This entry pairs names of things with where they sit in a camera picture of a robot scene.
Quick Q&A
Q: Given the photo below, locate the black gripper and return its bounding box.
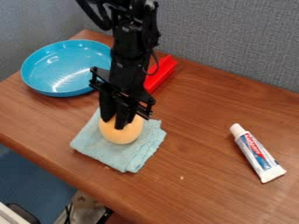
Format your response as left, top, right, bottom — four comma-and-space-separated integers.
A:
89, 27, 155, 130

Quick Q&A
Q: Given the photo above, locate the yellow orange ball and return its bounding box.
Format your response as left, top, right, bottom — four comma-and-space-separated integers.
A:
97, 115, 144, 144

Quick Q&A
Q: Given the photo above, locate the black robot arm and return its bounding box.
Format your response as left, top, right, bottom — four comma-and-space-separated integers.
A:
89, 0, 160, 130

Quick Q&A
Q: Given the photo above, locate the blue plate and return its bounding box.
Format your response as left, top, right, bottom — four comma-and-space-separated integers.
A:
21, 39, 111, 97

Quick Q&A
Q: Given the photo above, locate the light blue folded cloth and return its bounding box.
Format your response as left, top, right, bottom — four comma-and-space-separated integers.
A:
69, 110, 167, 173

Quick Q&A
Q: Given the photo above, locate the red plastic block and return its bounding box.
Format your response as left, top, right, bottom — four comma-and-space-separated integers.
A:
144, 55, 177, 94

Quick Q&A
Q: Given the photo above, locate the white toothpaste tube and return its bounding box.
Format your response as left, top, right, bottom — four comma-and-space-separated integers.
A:
230, 123, 286, 184

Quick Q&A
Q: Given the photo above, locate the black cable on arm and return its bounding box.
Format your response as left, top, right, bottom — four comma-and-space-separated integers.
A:
73, 0, 116, 32

